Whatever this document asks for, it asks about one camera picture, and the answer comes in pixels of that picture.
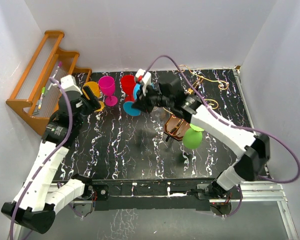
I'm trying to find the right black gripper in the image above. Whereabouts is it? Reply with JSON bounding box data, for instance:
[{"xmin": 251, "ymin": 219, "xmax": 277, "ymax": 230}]
[{"xmin": 131, "ymin": 82, "xmax": 174, "ymax": 114}]

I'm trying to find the yellow orange plastic wine glass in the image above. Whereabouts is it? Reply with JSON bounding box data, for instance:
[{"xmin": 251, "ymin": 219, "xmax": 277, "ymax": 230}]
[{"xmin": 82, "ymin": 81, "xmax": 105, "ymax": 112}]

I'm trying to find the magenta plastic wine glass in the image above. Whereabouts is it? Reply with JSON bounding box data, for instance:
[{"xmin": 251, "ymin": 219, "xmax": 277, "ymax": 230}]
[{"xmin": 98, "ymin": 76, "xmax": 118, "ymax": 107}]

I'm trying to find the red plastic wine glass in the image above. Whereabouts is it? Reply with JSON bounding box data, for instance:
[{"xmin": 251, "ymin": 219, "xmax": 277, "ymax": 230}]
[{"xmin": 120, "ymin": 75, "xmax": 136, "ymax": 102}]

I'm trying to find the blue plastic wine glass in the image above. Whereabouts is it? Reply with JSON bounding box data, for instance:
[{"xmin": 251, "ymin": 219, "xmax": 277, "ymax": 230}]
[{"xmin": 123, "ymin": 83, "xmax": 155, "ymax": 117}]

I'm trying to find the green plastic wine glass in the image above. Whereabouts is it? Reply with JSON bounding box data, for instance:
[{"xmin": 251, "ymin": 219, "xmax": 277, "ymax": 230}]
[{"xmin": 182, "ymin": 123, "xmax": 205, "ymax": 150}]

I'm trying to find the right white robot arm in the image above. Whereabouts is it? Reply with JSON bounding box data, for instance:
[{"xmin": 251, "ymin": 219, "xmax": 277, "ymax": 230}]
[{"xmin": 132, "ymin": 76, "xmax": 270, "ymax": 199}]

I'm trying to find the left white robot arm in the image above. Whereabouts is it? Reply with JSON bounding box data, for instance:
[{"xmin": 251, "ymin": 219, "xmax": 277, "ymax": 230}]
[{"xmin": 1, "ymin": 83, "xmax": 101, "ymax": 234}]

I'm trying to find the wooden stepped shelf rack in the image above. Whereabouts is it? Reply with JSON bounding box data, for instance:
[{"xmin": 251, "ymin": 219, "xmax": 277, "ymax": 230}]
[{"xmin": 6, "ymin": 30, "xmax": 92, "ymax": 136}]

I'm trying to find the green capped marker pen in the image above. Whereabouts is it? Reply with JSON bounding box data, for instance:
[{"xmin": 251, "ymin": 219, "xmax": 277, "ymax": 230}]
[{"xmin": 37, "ymin": 86, "xmax": 46, "ymax": 110}]

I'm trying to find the purple capped marker pen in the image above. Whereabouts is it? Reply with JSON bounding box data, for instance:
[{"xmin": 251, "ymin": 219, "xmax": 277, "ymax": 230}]
[{"xmin": 52, "ymin": 61, "xmax": 63, "ymax": 81}]

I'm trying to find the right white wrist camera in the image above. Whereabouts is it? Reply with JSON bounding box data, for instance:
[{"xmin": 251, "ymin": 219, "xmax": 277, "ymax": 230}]
[{"xmin": 135, "ymin": 68, "xmax": 152, "ymax": 96}]

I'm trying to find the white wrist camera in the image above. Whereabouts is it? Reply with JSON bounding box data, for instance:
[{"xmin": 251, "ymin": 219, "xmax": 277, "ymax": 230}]
[
  {"xmin": 60, "ymin": 74, "xmax": 82, "ymax": 94},
  {"xmin": 135, "ymin": 68, "xmax": 152, "ymax": 96}
]

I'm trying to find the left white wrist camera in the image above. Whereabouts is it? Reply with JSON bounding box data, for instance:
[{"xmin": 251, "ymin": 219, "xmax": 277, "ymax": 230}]
[{"xmin": 60, "ymin": 74, "xmax": 82, "ymax": 94}]

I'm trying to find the gold wire wine glass rack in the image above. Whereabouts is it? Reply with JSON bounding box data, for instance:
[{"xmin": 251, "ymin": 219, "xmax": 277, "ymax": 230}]
[{"xmin": 163, "ymin": 64, "xmax": 230, "ymax": 143}]

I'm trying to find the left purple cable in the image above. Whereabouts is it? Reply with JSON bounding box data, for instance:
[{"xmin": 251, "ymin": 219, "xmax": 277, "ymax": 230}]
[{"xmin": 8, "ymin": 77, "xmax": 95, "ymax": 240}]

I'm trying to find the purple cable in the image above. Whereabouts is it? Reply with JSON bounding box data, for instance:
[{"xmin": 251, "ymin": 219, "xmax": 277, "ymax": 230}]
[
  {"xmin": 146, "ymin": 55, "xmax": 300, "ymax": 218},
  {"xmin": 8, "ymin": 77, "xmax": 95, "ymax": 240}
]

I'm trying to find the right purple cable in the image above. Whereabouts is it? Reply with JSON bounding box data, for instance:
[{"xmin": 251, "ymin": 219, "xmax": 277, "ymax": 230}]
[{"xmin": 146, "ymin": 55, "xmax": 300, "ymax": 218}]

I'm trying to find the black front mounting rail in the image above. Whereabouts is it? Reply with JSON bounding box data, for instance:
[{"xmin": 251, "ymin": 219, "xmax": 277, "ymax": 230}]
[{"xmin": 92, "ymin": 178, "xmax": 222, "ymax": 211}]

